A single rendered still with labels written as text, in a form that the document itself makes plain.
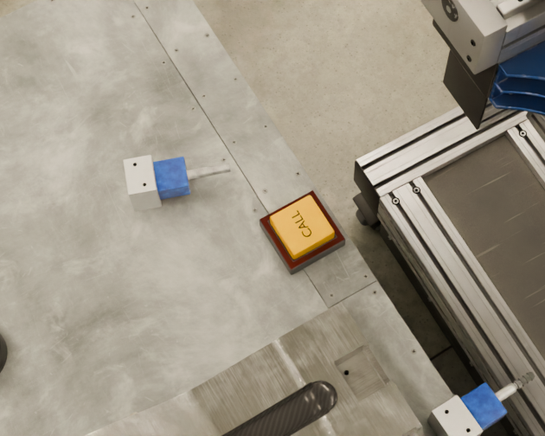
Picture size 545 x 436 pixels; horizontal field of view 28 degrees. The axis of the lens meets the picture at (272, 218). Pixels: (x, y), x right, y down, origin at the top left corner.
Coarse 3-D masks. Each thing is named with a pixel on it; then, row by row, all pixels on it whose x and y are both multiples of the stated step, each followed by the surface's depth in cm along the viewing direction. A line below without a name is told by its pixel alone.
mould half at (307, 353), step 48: (288, 336) 123; (336, 336) 123; (240, 384) 122; (288, 384) 122; (336, 384) 121; (96, 432) 116; (144, 432) 118; (192, 432) 120; (336, 432) 119; (384, 432) 119
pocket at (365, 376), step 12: (360, 348) 123; (348, 360) 125; (360, 360) 125; (372, 360) 123; (348, 372) 125; (360, 372) 124; (372, 372) 124; (384, 372) 123; (348, 384) 124; (360, 384) 124; (372, 384) 124; (384, 384) 123; (360, 396) 123
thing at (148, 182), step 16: (128, 160) 137; (144, 160) 137; (176, 160) 138; (128, 176) 136; (144, 176) 136; (160, 176) 137; (176, 176) 137; (192, 176) 138; (128, 192) 135; (144, 192) 135; (160, 192) 137; (176, 192) 138; (144, 208) 140
